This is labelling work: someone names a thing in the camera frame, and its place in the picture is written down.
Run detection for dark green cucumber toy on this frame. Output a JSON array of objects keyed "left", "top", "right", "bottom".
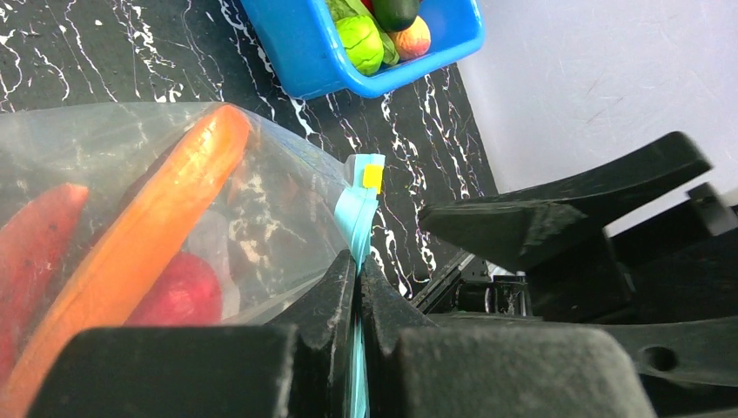
[{"left": 371, "top": 0, "right": 420, "bottom": 32}]

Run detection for green custard apple toy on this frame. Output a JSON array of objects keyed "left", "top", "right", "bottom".
[{"left": 335, "top": 15, "right": 384, "bottom": 77}]

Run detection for orange round fruit toy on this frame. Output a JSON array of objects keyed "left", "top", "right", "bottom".
[{"left": 389, "top": 16, "right": 432, "bottom": 61}]

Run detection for clear zip top bag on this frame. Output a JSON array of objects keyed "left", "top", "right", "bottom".
[{"left": 1, "top": 102, "right": 386, "bottom": 417}]

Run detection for blue plastic bin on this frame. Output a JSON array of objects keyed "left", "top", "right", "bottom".
[{"left": 242, "top": 0, "right": 486, "bottom": 99}]

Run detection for red tomato toy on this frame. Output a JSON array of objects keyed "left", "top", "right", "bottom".
[{"left": 124, "top": 252, "right": 223, "bottom": 327}]

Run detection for green watermelon slice toy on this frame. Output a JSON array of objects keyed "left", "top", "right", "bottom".
[{"left": 1, "top": 183, "right": 89, "bottom": 381}]

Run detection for green leaf vegetable toy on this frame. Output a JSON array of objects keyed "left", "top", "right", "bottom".
[{"left": 325, "top": 0, "right": 399, "bottom": 76}]

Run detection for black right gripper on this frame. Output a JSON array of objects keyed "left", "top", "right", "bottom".
[{"left": 419, "top": 131, "right": 737, "bottom": 417}]

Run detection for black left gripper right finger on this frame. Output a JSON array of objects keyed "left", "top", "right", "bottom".
[{"left": 359, "top": 259, "right": 655, "bottom": 417}]

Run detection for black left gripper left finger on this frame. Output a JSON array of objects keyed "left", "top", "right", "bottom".
[{"left": 28, "top": 251, "right": 357, "bottom": 417}]

